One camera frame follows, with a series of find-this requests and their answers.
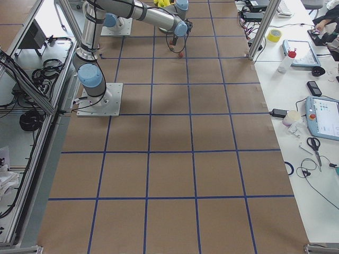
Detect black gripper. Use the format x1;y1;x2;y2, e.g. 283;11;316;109
172;34;179;44

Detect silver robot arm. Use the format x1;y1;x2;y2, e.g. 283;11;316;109
73;1;193;113

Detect light green plate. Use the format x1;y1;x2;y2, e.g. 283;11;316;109
158;28;173;34

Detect yellow banana bunch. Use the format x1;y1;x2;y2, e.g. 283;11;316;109
153;0;172;8

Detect yellow tape roll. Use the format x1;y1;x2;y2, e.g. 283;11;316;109
267;29;282;42

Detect red capped plastic bottle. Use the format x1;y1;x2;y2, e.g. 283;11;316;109
277;48;297;74

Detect black power adapter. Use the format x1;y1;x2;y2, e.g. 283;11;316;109
269;108;288;119

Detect upper teach pendant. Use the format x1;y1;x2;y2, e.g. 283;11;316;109
282;40;321;68

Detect teach pendant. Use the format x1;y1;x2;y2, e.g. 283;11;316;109
305;96;338;141
282;40;321;68

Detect white paper cup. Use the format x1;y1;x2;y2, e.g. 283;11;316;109
282;110;301;127

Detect grey control box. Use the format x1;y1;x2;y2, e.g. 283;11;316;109
15;19;47;57

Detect black phone remote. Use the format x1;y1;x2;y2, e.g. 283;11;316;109
306;81;322;97

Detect lower teach pendant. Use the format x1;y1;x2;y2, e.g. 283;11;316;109
305;96;338;141

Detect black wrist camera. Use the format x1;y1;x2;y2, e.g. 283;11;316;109
185;19;193;35

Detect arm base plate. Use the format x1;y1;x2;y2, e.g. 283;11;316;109
101;16;132;37
76;83;123;117

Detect aluminium frame post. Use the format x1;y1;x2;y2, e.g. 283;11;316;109
247;0;280;60

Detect black handled scissors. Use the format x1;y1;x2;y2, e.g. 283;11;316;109
306;137;322;171

